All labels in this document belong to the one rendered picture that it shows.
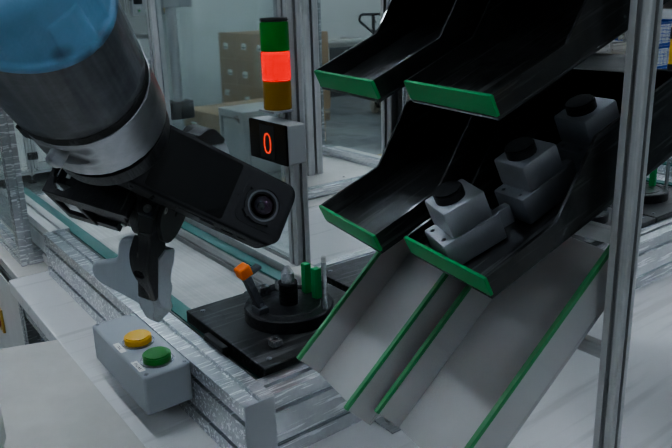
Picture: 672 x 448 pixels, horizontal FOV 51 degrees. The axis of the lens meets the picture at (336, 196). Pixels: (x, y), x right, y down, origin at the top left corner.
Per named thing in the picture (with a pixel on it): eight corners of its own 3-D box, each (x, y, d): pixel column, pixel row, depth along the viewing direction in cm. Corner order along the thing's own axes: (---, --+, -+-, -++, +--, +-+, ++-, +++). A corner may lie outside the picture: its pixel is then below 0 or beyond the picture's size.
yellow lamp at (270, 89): (273, 111, 120) (272, 83, 119) (258, 108, 124) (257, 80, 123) (297, 108, 123) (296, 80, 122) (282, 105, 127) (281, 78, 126)
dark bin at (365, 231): (381, 254, 74) (354, 198, 71) (326, 221, 85) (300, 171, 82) (568, 118, 81) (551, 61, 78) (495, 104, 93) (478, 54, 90)
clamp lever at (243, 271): (258, 311, 105) (239, 272, 102) (251, 307, 107) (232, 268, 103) (276, 297, 107) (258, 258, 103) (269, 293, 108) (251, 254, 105)
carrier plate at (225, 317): (265, 382, 95) (264, 368, 94) (186, 321, 113) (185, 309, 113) (397, 329, 108) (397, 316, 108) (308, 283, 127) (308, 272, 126)
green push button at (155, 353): (150, 375, 97) (148, 362, 96) (139, 364, 100) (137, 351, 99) (177, 365, 99) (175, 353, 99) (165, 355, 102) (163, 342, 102)
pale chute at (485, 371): (472, 498, 67) (445, 481, 64) (398, 427, 78) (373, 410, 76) (638, 263, 70) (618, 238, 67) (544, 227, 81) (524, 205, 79)
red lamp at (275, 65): (272, 82, 119) (270, 53, 118) (256, 80, 123) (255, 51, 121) (296, 79, 122) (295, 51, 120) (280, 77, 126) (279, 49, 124)
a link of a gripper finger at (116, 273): (105, 300, 57) (104, 209, 52) (172, 322, 57) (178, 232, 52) (84, 325, 55) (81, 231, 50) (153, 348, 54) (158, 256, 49)
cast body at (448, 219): (453, 271, 67) (428, 213, 64) (433, 253, 71) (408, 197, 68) (525, 227, 68) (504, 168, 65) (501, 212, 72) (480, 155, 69)
